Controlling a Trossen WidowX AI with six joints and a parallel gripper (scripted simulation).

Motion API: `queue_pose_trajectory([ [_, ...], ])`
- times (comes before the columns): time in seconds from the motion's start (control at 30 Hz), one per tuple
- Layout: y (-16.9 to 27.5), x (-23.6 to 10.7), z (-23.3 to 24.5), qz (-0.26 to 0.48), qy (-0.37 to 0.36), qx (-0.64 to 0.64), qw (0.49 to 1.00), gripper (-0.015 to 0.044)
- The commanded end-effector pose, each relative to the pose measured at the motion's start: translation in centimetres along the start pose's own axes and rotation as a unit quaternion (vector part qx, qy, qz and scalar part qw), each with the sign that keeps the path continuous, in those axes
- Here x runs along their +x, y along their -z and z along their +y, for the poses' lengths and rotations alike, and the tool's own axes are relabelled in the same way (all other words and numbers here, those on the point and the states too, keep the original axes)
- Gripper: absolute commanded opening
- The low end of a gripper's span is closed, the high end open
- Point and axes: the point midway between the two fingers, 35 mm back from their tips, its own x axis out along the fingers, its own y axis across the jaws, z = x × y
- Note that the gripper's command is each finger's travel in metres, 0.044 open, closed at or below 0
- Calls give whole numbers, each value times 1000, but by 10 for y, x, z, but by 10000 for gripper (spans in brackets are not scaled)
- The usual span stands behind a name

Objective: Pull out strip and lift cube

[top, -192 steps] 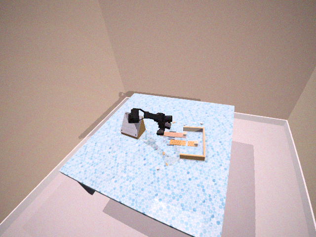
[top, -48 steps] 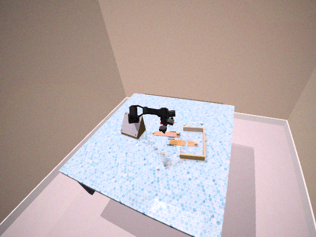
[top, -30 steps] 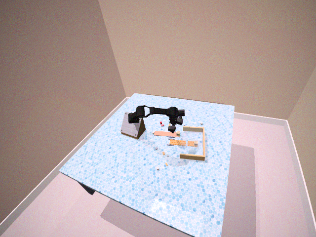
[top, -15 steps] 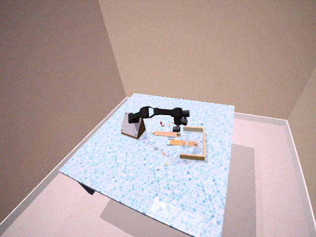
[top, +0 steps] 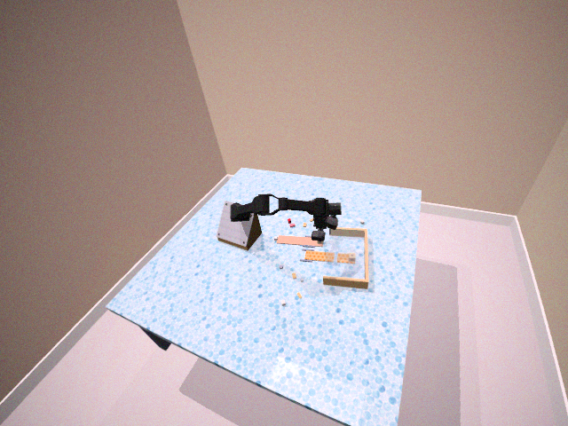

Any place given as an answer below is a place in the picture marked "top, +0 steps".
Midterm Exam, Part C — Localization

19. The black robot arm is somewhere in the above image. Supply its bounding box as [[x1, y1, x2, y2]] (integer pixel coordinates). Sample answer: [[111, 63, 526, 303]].
[[230, 193, 342, 230]]

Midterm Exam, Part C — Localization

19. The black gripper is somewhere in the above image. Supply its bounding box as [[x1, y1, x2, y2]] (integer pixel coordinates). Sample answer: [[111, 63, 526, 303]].
[[312, 216, 326, 241]]

